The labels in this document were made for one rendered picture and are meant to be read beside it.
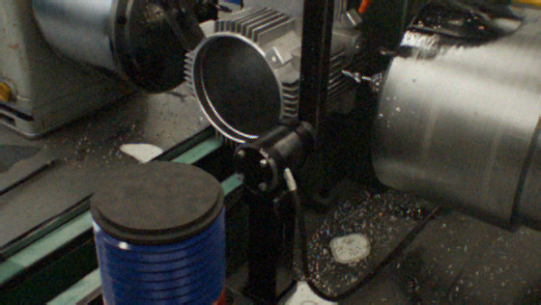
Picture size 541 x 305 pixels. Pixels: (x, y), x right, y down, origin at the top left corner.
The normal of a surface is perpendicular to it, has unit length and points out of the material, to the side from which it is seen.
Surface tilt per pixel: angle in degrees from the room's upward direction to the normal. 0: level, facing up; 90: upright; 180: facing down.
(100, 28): 84
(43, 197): 0
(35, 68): 90
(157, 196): 0
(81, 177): 0
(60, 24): 88
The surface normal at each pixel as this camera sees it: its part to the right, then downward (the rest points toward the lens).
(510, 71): -0.38, -0.35
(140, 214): 0.03, -0.86
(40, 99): 0.81, 0.32
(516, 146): -0.56, 0.20
